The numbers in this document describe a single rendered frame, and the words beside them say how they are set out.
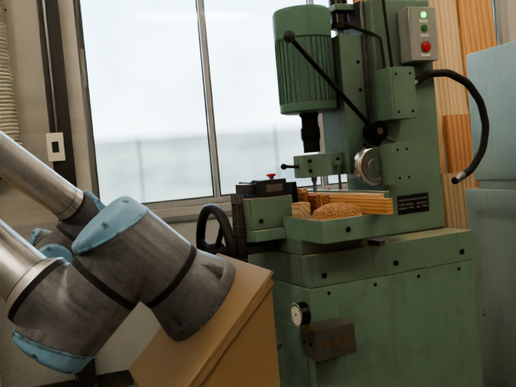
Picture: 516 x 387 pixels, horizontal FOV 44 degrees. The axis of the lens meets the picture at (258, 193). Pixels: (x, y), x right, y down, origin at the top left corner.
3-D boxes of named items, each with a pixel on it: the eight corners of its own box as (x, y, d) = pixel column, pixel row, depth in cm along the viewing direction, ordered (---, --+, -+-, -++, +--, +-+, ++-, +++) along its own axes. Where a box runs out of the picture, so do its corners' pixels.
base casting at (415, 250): (244, 269, 212) (242, 242, 212) (388, 246, 235) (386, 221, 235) (309, 289, 171) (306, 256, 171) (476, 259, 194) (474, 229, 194)
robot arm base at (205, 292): (246, 274, 122) (207, 243, 119) (182, 354, 120) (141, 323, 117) (220, 256, 140) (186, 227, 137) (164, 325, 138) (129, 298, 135)
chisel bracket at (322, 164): (294, 183, 198) (292, 156, 198) (333, 179, 204) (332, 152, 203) (305, 183, 191) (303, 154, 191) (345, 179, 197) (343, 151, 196)
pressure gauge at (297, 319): (291, 331, 169) (289, 300, 168) (304, 329, 170) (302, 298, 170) (302, 336, 163) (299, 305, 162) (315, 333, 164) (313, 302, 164)
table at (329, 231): (208, 233, 213) (206, 214, 213) (290, 222, 225) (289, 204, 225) (290, 249, 157) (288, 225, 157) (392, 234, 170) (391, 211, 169)
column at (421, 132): (348, 231, 215) (332, 15, 212) (403, 223, 224) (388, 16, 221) (388, 236, 195) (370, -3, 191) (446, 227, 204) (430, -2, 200)
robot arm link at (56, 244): (57, 230, 158) (53, 221, 170) (25, 267, 157) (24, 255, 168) (87, 253, 162) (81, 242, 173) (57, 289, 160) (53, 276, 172)
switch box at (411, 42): (400, 64, 196) (395, 11, 195) (426, 63, 200) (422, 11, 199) (412, 61, 190) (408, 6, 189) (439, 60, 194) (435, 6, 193)
